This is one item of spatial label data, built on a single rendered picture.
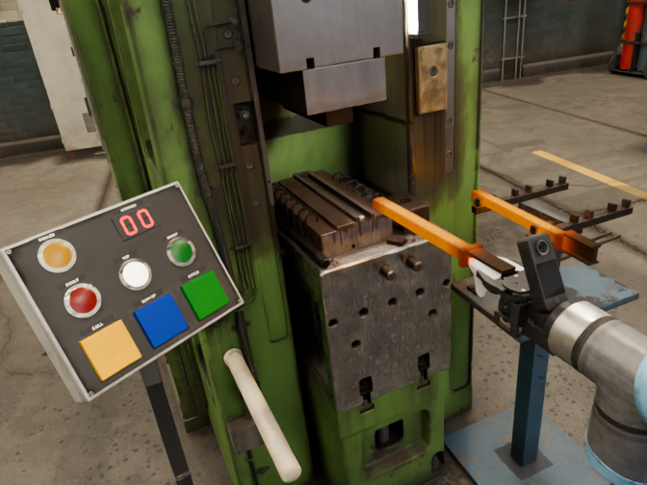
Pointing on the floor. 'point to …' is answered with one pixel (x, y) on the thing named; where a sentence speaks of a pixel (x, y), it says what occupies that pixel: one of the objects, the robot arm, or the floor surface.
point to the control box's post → (150, 374)
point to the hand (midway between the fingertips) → (478, 257)
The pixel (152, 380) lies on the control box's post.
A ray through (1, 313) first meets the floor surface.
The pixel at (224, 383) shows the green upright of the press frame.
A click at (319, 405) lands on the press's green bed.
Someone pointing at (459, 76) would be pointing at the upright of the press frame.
